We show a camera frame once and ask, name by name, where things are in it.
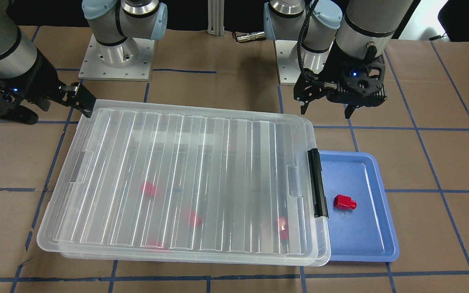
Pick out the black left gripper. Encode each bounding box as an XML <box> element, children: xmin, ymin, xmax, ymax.
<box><xmin>293</xmin><ymin>43</ymin><xmax>378</xmax><ymax>119</ymax></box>

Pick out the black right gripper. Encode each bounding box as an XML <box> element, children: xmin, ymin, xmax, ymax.
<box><xmin>18</xmin><ymin>52</ymin><xmax>96</xmax><ymax>118</ymax></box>

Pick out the red block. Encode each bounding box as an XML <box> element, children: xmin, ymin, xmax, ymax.
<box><xmin>145</xmin><ymin>241</ymin><xmax>166</xmax><ymax>250</ymax></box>
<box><xmin>276</xmin><ymin>216</ymin><xmax>289</xmax><ymax>241</ymax></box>
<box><xmin>333</xmin><ymin>194</ymin><xmax>357</xmax><ymax>211</ymax></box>
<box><xmin>139</xmin><ymin>181</ymin><xmax>157</xmax><ymax>198</ymax></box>
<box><xmin>182</xmin><ymin>210</ymin><xmax>202</xmax><ymax>228</ymax></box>

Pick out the clear plastic box lid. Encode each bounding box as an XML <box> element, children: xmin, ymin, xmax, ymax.
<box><xmin>37</xmin><ymin>99</ymin><xmax>331</xmax><ymax>267</ymax></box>

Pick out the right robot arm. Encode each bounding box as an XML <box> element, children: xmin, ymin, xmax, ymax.
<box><xmin>0</xmin><ymin>0</ymin><xmax>168</xmax><ymax>125</ymax></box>

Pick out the clear plastic storage box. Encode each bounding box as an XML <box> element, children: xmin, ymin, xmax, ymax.
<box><xmin>39</xmin><ymin>100</ymin><xmax>332</xmax><ymax>268</ymax></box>

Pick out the blue plastic tray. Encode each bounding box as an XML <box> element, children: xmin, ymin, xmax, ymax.
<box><xmin>320</xmin><ymin>151</ymin><xmax>399</xmax><ymax>262</ymax></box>

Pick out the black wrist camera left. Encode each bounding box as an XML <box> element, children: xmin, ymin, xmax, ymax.
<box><xmin>327</xmin><ymin>55</ymin><xmax>388</xmax><ymax>107</ymax></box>

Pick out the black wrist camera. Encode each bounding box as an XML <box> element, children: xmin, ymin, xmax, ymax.
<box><xmin>327</xmin><ymin>55</ymin><xmax>388</xmax><ymax>107</ymax></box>
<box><xmin>0</xmin><ymin>79</ymin><xmax>39</xmax><ymax>125</ymax></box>

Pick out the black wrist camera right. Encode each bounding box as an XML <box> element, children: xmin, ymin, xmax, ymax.
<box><xmin>0</xmin><ymin>79</ymin><xmax>39</xmax><ymax>125</ymax></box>

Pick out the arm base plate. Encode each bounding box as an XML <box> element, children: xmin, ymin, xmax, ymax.
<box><xmin>274</xmin><ymin>40</ymin><xmax>341</xmax><ymax>86</ymax></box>
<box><xmin>78</xmin><ymin>36</ymin><xmax>156</xmax><ymax>82</ymax></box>

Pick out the black box latch handle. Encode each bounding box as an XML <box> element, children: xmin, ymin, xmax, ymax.
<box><xmin>307</xmin><ymin>148</ymin><xmax>329</xmax><ymax>218</ymax></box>

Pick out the aluminium frame post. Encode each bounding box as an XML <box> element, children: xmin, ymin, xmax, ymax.
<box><xmin>207</xmin><ymin>0</ymin><xmax>225</xmax><ymax>38</ymax></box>

